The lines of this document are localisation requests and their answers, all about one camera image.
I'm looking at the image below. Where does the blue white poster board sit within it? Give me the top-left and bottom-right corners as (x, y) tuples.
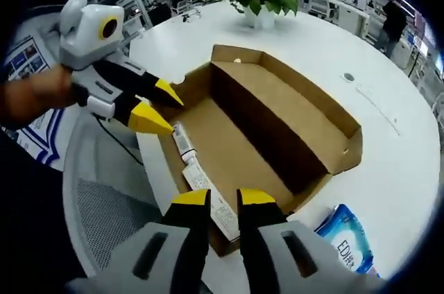
(3, 35), (72, 172)

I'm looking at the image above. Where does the brown cardboard shoe box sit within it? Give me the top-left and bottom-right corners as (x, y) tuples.
(137, 44), (364, 257)

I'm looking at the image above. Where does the blue soft wet wipes pack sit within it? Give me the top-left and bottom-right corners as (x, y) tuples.
(314, 203), (381, 279)

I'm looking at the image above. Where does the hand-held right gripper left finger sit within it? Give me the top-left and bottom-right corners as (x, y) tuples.
(67, 188), (213, 294)

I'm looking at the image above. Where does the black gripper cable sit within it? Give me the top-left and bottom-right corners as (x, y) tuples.
(95, 116), (145, 166)

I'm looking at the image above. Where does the grey mesh office chair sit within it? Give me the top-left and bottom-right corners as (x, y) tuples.
(62, 123), (181, 284)

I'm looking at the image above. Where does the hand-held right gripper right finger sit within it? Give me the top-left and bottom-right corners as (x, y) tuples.
(236, 187), (383, 294)

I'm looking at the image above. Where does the white tube clear cap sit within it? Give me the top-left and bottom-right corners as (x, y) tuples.
(172, 121), (241, 243)

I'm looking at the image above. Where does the person's left hand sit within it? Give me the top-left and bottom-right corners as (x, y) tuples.
(24, 64), (87, 112)

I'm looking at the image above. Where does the small black white gadget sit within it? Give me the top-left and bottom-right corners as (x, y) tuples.
(182, 9), (202, 24)

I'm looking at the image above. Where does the white office chair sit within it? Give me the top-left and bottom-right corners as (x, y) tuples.
(308, 0), (330, 14)

